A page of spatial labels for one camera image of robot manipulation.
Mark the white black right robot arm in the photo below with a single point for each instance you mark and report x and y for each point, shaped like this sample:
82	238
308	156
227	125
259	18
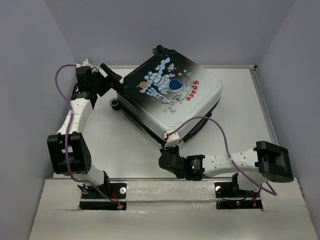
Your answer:
263	164

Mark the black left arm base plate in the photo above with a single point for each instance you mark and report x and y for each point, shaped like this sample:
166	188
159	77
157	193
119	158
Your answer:
111	199

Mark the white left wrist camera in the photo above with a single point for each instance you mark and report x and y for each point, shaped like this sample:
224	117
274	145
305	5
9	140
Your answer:
86	63

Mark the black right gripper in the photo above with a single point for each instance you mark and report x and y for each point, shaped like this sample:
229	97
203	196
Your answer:
164	149

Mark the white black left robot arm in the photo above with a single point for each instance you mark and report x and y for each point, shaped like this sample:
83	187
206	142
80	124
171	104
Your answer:
68	151

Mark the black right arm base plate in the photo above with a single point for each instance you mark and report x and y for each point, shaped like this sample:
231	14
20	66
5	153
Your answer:
229	196

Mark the space astronaut kids suitcase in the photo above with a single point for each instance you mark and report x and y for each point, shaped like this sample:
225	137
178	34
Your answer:
167	90

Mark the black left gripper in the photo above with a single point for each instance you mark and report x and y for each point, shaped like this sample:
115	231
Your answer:
112	79

